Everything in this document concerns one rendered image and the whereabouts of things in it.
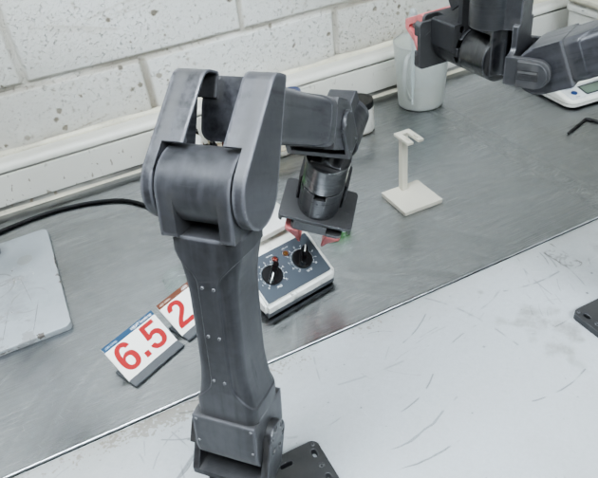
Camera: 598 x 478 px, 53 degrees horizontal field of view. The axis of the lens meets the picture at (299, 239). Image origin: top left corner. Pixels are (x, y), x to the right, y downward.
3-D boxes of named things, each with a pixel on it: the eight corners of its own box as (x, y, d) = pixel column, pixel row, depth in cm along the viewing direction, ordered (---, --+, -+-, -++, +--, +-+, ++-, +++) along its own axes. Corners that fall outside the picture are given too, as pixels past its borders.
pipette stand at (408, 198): (442, 202, 108) (445, 138, 101) (404, 216, 106) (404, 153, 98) (417, 183, 114) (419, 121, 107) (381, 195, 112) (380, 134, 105)
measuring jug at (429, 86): (432, 125, 132) (434, 60, 123) (377, 118, 138) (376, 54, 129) (457, 92, 145) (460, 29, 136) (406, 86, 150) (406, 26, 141)
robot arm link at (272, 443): (203, 392, 62) (176, 436, 58) (282, 412, 59) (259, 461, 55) (214, 428, 66) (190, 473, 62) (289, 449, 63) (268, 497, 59)
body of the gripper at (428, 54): (412, 20, 82) (444, 33, 76) (473, 3, 85) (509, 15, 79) (411, 65, 86) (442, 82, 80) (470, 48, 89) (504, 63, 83)
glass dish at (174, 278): (178, 302, 94) (176, 291, 93) (158, 287, 98) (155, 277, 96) (205, 283, 97) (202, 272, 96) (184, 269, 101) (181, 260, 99)
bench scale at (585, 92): (569, 113, 131) (572, 92, 128) (496, 74, 151) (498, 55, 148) (638, 92, 135) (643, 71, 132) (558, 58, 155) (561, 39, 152)
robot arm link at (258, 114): (293, 95, 73) (144, 59, 45) (364, 100, 70) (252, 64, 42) (286, 194, 75) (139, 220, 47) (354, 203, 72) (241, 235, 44)
